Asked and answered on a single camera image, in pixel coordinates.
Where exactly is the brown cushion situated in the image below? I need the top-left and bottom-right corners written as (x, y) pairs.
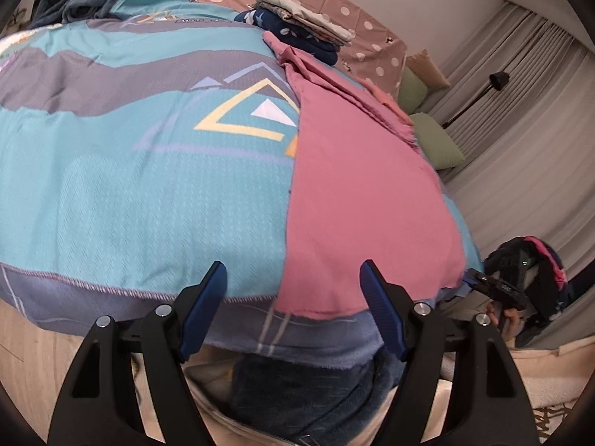
top-left (405, 49), bottom-right (451, 91)

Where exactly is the black floor lamp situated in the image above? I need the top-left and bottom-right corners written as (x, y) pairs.
top-left (442, 71), bottom-right (510, 129)

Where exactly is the green pillow front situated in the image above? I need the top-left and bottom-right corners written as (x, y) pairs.
top-left (411, 113), bottom-right (465, 171)

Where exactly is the folded coral orange garment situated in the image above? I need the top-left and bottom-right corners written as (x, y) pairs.
top-left (361, 78), bottom-right (414, 127)

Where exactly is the green pillow back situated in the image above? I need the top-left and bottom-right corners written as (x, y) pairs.
top-left (397, 67), bottom-right (429, 115)

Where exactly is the light grey curtain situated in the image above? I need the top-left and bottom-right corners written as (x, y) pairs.
top-left (422, 3), bottom-right (594, 276)

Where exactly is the pink long-sleeve shirt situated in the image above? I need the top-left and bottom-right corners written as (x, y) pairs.
top-left (263, 33), bottom-right (466, 320)

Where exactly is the turquoise grey geometric bedspread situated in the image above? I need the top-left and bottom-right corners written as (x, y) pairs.
top-left (0, 0), bottom-right (485, 373)

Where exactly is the dark jacket with pink trim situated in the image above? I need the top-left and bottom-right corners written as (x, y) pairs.
top-left (483, 236), bottom-right (569, 348)

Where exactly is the green pillow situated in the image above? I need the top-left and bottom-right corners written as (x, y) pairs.
top-left (411, 113), bottom-right (465, 171)
top-left (397, 67), bottom-right (429, 115)

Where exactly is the folded cream white garment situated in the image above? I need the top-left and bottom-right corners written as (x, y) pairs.
top-left (252, 0), bottom-right (355, 46)

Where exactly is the person's right hand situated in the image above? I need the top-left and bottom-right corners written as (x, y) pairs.
top-left (486, 301), bottom-right (524, 343)

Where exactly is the pink polka dot sheet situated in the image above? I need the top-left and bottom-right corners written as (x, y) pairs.
top-left (194, 0), bottom-right (406, 97)

